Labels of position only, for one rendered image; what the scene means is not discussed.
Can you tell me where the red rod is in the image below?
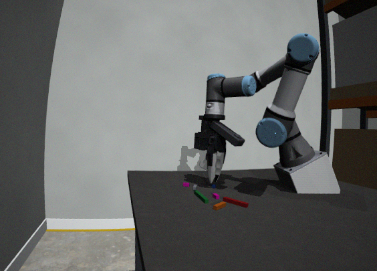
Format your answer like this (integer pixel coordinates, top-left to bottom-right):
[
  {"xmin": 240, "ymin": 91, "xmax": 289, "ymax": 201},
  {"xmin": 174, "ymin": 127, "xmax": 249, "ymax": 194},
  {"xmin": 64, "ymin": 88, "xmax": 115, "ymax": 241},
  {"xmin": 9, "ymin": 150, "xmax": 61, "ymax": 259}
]
[{"xmin": 223, "ymin": 197, "xmax": 249, "ymax": 208}]

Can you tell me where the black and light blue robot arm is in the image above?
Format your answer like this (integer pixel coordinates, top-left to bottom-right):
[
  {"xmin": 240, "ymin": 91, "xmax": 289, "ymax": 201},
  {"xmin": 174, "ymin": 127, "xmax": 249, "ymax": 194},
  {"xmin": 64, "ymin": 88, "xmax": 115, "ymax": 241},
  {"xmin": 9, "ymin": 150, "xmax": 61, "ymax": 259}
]
[{"xmin": 205, "ymin": 33, "xmax": 320, "ymax": 168}]

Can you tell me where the orange rod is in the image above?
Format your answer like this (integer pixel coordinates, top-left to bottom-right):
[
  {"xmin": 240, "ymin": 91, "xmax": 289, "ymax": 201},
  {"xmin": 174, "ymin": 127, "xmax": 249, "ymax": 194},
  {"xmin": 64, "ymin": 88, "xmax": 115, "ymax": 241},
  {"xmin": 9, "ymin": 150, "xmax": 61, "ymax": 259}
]
[{"xmin": 213, "ymin": 202, "xmax": 226, "ymax": 210}]

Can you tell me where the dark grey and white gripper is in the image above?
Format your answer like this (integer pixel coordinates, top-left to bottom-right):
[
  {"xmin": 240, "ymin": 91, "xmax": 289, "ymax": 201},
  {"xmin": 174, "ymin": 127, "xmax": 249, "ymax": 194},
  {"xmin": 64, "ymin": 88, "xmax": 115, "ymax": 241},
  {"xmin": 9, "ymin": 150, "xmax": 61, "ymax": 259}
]
[{"xmin": 194, "ymin": 114, "xmax": 226, "ymax": 183}]

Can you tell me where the green rod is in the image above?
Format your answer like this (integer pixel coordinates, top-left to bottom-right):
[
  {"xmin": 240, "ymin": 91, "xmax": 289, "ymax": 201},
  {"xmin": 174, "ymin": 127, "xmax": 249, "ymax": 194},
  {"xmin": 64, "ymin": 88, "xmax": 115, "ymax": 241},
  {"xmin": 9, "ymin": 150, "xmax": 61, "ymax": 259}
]
[{"xmin": 194, "ymin": 190, "xmax": 209, "ymax": 203}]

